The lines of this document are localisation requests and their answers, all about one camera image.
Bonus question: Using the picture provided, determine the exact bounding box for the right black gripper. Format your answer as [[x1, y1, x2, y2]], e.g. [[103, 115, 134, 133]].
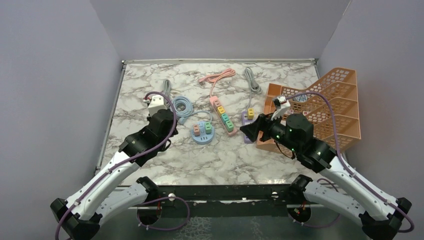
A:
[[241, 108, 301, 153]]

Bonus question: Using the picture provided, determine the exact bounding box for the yellow plug adapter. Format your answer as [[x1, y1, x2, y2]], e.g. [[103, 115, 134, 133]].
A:
[[246, 108, 255, 121], [216, 106, 226, 115]]

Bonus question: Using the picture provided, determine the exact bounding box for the green plug adapter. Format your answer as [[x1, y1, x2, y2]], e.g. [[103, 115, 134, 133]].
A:
[[204, 122, 213, 135], [224, 120, 234, 133]]

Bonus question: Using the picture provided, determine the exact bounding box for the teal plug adapter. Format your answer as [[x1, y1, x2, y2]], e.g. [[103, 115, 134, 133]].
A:
[[221, 113, 230, 124]]

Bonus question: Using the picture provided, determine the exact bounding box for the round blue power strip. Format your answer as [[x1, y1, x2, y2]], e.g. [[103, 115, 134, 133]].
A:
[[190, 121, 215, 145]]

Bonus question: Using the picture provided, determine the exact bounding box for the pink power strip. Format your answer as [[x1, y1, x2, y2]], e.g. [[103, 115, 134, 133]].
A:
[[209, 96, 237, 136]]

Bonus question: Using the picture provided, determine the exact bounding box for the brown pink plug adapter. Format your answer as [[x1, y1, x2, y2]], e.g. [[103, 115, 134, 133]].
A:
[[213, 100, 221, 109]]

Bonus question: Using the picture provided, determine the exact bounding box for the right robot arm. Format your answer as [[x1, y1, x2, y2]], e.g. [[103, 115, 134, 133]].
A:
[[240, 113, 412, 240]]

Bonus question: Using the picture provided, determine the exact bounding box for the purple power strip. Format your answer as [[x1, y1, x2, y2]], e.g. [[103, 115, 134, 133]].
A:
[[241, 110, 255, 144]]

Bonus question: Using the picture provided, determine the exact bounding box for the round blue patterned disc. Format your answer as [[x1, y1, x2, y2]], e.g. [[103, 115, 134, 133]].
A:
[[294, 94, 309, 103]]

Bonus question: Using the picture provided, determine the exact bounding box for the orange plastic file rack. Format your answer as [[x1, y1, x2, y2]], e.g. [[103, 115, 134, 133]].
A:
[[255, 67, 362, 157]]

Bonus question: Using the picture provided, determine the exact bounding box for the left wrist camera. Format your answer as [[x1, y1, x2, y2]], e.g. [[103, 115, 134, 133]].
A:
[[147, 94, 168, 116]]

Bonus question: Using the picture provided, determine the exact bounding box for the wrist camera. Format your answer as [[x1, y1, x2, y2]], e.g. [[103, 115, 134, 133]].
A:
[[271, 95, 291, 120], [147, 94, 168, 116]]

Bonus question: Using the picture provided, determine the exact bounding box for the blue coiled cable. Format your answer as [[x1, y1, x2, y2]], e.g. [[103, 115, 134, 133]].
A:
[[170, 96, 214, 125]]

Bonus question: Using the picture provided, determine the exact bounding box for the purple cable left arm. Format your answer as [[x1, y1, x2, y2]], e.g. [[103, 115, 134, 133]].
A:
[[54, 91, 178, 240]]

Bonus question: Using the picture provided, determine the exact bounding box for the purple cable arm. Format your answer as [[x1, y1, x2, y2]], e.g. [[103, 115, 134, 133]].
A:
[[284, 91, 415, 233], [54, 91, 178, 240]]

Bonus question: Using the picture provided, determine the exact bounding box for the grey cable left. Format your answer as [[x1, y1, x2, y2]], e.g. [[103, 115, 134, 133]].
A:
[[162, 79, 172, 100]]

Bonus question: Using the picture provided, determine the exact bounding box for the grey cable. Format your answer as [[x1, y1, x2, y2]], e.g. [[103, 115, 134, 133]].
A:
[[243, 67, 263, 112], [162, 79, 172, 100]]

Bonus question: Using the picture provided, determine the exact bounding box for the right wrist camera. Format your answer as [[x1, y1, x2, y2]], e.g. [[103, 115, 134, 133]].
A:
[[271, 95, 291, 120]]

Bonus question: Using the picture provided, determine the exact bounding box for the grey cable right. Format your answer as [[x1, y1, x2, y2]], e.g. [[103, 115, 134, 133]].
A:
[[243, 67, 263, 112]]

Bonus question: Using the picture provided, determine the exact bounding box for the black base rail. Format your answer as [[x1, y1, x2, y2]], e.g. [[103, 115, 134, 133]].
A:
[[136, 184, 311, 227]]

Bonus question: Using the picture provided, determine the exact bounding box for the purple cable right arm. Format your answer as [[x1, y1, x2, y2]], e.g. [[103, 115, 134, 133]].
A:
[[284, 91, 415, 233]]

